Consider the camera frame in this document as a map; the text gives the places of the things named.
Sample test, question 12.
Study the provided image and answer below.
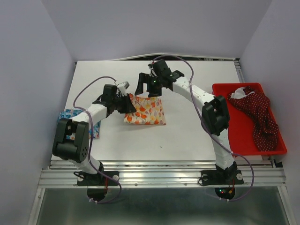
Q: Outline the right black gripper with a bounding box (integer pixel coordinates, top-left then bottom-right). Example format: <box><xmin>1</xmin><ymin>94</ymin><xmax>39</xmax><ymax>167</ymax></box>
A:
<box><xmin>134</xmin><ymin>72</ymin><xmax>163</xmax><ymax>98</ymax></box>

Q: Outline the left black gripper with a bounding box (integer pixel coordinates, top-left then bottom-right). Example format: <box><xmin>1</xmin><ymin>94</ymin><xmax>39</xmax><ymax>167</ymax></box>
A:
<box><xmin>112</xmin><ymin>94</ymin><xmax>136</xmax><ymax>114</ymax></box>

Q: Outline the orange floral cream skirt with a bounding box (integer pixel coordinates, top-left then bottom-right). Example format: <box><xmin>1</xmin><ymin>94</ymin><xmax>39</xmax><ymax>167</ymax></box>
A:
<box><xmin>124</xmin><ymin>93</ymin><xmax>166</xmax><ymax>125</ymax></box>

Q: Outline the blue floral skirt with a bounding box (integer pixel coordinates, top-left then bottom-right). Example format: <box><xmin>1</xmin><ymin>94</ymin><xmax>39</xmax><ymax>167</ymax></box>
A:
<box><xmin>58</xmin><ymin>109</ymin><xmax>101</xmax><ymax>139</ymax></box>

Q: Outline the red polka dot skirt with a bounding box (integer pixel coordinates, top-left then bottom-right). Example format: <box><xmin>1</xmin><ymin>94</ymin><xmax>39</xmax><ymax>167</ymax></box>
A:
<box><xmin>227</xmin><ymin>86</ymin><xmax>279</xmax><ymax>151</ymax></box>

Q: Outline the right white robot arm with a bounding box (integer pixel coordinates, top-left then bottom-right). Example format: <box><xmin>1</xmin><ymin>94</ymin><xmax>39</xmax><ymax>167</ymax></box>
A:
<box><xmin>135</xmin><ymin>59</ymin><xmax>237</xmax><ymax>186</ymax></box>

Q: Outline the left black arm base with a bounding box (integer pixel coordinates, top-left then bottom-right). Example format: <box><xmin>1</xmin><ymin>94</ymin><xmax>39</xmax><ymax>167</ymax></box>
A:
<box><xmin>73</xmin><ymin>171</ymin><xmax>119</xmax><ymax>187</ymax></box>

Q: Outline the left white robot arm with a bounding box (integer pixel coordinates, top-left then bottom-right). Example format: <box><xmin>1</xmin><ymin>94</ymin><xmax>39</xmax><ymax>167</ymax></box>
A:
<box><xmin>52</xmin><ymin>82</ymin><xmax>136</xmax><ymax>186</ymax></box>

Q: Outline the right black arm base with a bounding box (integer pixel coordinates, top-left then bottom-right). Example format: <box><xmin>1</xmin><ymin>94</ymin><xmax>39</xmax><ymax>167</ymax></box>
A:
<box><xmin>198</xmin><ymin>170</ymin><xmax>244</xmax><ymax>186</ymax></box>

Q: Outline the red plastic bin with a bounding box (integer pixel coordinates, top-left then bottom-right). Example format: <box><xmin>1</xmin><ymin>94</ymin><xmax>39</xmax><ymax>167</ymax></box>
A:
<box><xmin>212</xmin><ymin>83</ymin><xmax>287</xmax><ymax>155</ymax></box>

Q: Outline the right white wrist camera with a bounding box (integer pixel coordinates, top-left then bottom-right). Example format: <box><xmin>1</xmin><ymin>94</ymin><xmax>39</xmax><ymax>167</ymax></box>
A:
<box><xmin>148</xmin><ymin>62</ymin><xmax>157</xmax><ymax>77</ymax></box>

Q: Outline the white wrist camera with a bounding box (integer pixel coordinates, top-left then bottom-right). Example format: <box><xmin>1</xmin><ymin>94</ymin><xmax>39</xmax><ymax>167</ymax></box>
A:
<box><xmin>148</xmin><ymin>62</ymin><xmax>157</xmax><ymax>77</ymax></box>
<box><xmin>115</xmin><ymin>81</ymin><xmax>130</xmax><ymax>95</ymax></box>

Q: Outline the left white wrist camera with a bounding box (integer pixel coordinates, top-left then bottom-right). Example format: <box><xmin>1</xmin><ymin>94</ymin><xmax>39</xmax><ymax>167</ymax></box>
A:
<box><xmin>115</xmin><ymin>81</ymin><xmax>130</xmax><ymax>95</ymax></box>

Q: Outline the aluminium frame rail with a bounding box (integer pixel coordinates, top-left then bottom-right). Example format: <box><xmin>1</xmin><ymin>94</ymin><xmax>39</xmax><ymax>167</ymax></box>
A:
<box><xmin>38</xmin><ymin>160</ymin><xmax>286</xmax><ymax>189</ymax></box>

